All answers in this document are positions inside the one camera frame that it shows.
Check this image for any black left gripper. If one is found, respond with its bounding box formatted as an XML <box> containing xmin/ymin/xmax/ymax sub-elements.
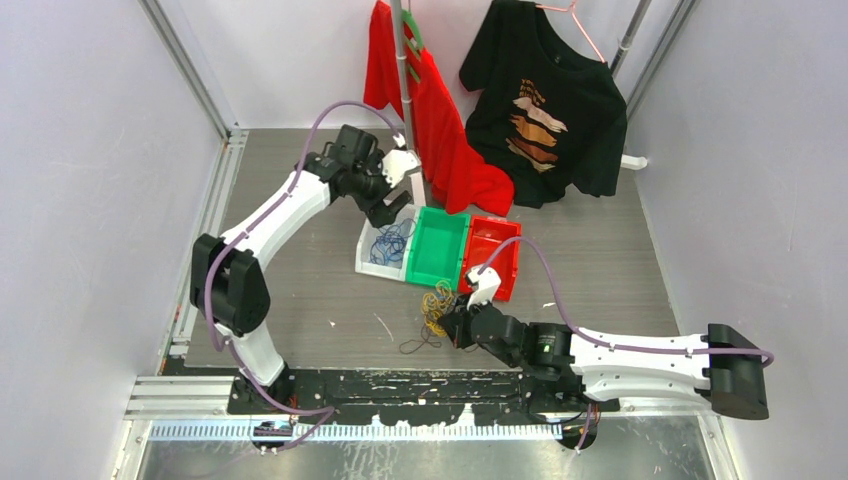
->
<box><xmin>351</xmin><ymin>150</ymin><xmax>410</xmax><ymax>227</ymax></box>

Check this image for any blue cable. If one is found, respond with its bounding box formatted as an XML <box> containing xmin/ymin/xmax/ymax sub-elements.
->
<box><xmin>368</xmin><ymin>218</ymin><xmax>417</xmax><ymax>268</ymax></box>

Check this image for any multicolour cable bundle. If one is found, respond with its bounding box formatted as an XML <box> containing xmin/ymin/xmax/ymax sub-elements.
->
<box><xmin>397</xmin><ymin>279</ymin><xmax>465</xmax><ymax>356</ymax></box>

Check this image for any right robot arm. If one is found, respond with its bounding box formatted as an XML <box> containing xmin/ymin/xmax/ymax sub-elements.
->
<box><xmin>437</xmin><ymin>303</ymin><xmax>770</xmax><ymax>420</ymax></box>

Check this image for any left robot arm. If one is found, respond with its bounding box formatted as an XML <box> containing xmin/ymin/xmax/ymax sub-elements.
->
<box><xmin>190</xmin><ymin>125</ymin><xmax>420</xmax><ymax>413</ymax></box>

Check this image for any white plastic bin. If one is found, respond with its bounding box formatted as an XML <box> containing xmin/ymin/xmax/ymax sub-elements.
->
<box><xmin>354</xmin><ymin>205</ymin><xmax>419</xmax><ymax>282</ymax></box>

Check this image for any metal clothes stand pole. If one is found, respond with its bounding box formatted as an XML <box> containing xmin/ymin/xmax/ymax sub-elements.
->
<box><xmin>388</xmin><ymin>0</ymin><xmax>427</xmax><ymax>207</ymax></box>

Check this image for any green plastic bin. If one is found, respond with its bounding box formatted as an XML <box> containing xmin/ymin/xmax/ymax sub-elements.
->
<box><xmin>405</xmin><ymin>207</ymin><xmax>471</xmax><ymax>290</ymax></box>

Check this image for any red t-shirt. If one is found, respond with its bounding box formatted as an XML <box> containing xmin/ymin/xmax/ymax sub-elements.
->
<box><xmin>363</xmin><ymin>1</ymin><xmax>514</xmax><ymax>217</ymax></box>

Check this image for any red plastic bin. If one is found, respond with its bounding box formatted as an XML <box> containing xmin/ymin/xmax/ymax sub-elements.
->
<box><xmin>458</xmin><ymin>215</ymin><xmax>523</xmax><ymax>303</ymax></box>

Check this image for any black printed t-shirt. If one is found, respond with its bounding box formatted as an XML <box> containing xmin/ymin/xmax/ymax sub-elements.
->
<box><xmin>458</xmin><ymin>1</ymin><xmax>628</xmax><ymax>208</ymax></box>

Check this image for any green clothes hanger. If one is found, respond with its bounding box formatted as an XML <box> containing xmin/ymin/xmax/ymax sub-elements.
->
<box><xmin>401</xmin><ymin>9</ymin><xmax>424</xmax><ymax>83</ymax></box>

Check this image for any pink clothes hanger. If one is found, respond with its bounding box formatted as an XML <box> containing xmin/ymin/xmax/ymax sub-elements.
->
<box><xmin>536</xmin><ymin>0</ymin><xmax>607</xmax><ymax>64</ymax></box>

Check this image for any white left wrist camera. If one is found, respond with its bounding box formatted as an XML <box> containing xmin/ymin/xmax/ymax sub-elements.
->
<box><xmin>381</xmin><ymin>149</ymin><xmax>421</xmax><ymax>189</ymax></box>

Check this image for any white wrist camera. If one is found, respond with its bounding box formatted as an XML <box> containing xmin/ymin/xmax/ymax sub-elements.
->
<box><xmin>381</xmin><ymin>149</ymin><xmax>421</xmax><ymax>189</ymax></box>
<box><xmin>466</xmin><ymin>265</ymin><xmax>501</xmax><ymax>309</ymax></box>

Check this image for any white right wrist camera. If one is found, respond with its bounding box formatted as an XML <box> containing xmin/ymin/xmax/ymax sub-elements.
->
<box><xmin>466</xmin><ymin>265</ymin><xmax>501</xmax><ymax>309</ymax></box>

